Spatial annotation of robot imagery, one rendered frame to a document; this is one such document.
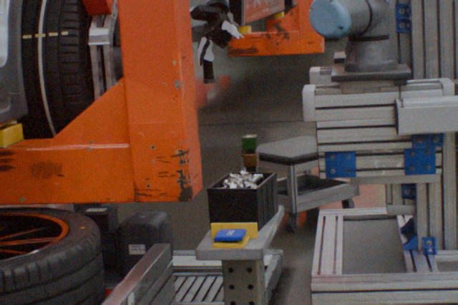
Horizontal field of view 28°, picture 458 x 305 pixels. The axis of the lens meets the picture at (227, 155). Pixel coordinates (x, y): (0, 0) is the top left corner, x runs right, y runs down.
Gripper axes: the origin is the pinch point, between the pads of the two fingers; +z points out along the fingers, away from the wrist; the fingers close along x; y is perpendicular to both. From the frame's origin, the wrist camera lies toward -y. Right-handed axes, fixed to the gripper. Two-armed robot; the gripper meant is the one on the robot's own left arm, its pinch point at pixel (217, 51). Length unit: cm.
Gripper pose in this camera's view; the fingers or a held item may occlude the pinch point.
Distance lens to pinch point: 270.2
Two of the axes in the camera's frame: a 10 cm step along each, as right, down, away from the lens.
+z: 0.8, 7.8, -6.3
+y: 6.8, 4.2, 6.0
